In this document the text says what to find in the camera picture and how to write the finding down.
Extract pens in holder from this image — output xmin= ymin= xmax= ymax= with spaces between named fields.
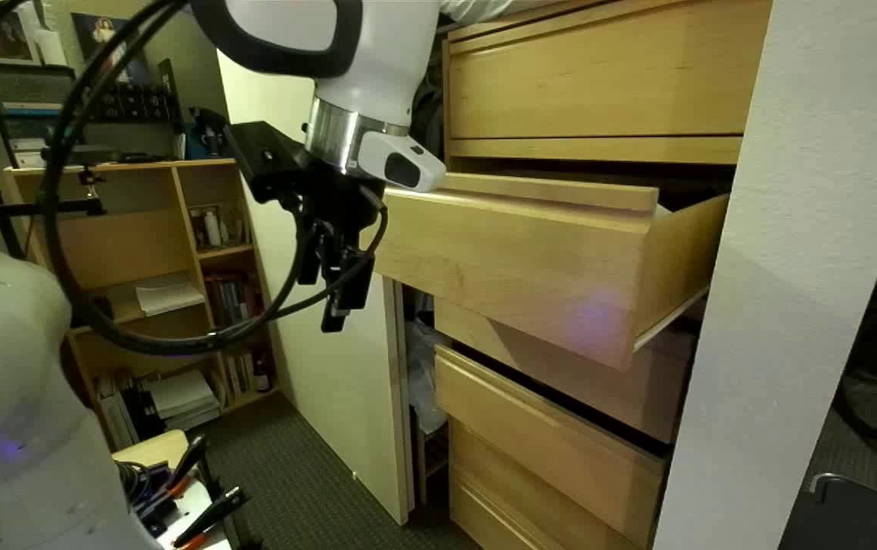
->
xmin=112 ymin=430 xmax=256 ymax=550

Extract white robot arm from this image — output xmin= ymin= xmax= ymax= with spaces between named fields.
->
xmin=0 ymin=0 xmax=446 ymax=550

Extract wooden bookshelf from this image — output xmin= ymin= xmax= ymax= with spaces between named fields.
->
xmin=0 ymin=155 xmax=288 ymax=452

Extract black metal shelf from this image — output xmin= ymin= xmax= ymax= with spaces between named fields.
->
xmin=0 ymin=62 xmax=181 ymax=168

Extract wooden drawer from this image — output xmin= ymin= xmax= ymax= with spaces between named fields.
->
xmin=375 ymin=170 xmax=727 ymax=370
xmin=448 ymin=423 xmax=639 ymax=550
xmin=435 ymin=299 xmax=692 ymax=442
xmin=435 ymin=345 xmax=665 ymax=550
xmin=446 ymin=0 xmax=773 ymax=164

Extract white paper stack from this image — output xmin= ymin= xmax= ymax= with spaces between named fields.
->
xmin=133 ymin=282 xmax=205 ymax=314

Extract stack of binders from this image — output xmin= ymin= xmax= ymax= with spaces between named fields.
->
xmin=146 ymin=370 xmax=221 ymax=430

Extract cream closet door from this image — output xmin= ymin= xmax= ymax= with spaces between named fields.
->
xmin=217 ymin=55 xmax=412 ymax=524

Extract framed religious picture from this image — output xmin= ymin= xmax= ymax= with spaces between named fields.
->
xmin=72 ymin=11 xmax=153 ymax=86

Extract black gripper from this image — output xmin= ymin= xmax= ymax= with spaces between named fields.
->
xmin=227 ymin=121 xmax=381 ymax=333

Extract small framed photo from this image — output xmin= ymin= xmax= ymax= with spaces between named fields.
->
xmin=0 ymin=6 xmax=40 ymax=64

